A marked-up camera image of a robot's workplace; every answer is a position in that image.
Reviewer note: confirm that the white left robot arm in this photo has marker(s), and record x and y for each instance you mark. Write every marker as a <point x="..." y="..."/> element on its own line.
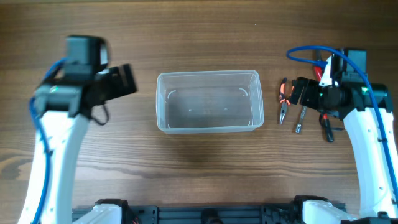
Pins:
<point x="61" y="113"/>

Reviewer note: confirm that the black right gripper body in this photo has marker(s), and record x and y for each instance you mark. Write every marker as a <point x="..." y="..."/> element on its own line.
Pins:
<point x="316" y="96"/>

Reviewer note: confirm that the red black screwdriver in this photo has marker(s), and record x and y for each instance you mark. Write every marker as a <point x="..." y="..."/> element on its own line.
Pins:
<point x="325" y="124"/>

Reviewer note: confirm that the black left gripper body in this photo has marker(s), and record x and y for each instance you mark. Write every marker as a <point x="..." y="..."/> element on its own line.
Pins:
<point x="112" y="83"/>

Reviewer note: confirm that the clear plastic container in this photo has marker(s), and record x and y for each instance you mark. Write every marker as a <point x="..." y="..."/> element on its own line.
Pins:
<point x="224" y="101"/>

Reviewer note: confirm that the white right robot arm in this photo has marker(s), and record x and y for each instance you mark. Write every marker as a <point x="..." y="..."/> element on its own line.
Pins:
<point x="366" y="112"/>

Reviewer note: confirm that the orange black needle-nose pliers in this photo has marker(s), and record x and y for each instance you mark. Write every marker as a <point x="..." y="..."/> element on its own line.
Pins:
<point x="283" y="99"/>

